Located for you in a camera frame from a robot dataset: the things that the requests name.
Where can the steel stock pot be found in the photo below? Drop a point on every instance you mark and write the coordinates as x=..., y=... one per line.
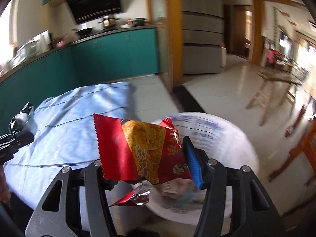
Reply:
x=109, y=22

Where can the white bowl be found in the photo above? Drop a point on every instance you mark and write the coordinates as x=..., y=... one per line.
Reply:
x=126, y=26

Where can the pink bowl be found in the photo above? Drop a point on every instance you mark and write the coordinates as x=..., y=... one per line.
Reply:
x=61, y=43

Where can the black lidded pot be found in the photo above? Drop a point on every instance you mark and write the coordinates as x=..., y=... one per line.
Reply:
x=139, y=22

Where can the blue tablecloth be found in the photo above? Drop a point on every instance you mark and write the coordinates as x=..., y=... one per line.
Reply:
x=64, y=136

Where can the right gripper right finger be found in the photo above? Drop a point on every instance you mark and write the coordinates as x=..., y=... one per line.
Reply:
x=253, y=212

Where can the black range hood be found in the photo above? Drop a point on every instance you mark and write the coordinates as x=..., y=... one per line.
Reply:
x=86, y=10

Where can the wooden chair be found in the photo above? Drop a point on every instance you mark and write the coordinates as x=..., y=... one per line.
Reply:
x=305, y=145

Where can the teal lower cabinets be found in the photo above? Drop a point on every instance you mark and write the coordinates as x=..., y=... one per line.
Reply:
x=110, y=56

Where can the black wok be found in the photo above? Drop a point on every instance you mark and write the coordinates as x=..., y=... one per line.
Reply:
x=83, y=32

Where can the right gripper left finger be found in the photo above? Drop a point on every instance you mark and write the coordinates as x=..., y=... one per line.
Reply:
x=74, y=204

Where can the red snack wrapper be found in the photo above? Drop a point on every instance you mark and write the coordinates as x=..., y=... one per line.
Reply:
x=134, y=150

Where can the white dish rack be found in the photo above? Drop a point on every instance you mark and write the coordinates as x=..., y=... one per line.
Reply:
x=26, y=52

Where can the dark green foil wrapper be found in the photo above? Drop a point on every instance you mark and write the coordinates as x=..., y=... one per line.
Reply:
x=23, y=122

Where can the grey refrigerator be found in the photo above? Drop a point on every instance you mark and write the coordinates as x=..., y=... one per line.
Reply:
x=202, y=35

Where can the wooden stool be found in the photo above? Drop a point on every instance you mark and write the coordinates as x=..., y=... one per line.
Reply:
x=264, y=95

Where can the white lined trash bin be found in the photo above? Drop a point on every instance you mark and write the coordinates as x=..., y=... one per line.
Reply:
x=214, y=147

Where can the left hand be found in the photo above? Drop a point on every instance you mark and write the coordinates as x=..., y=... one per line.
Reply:
x=5, y=194

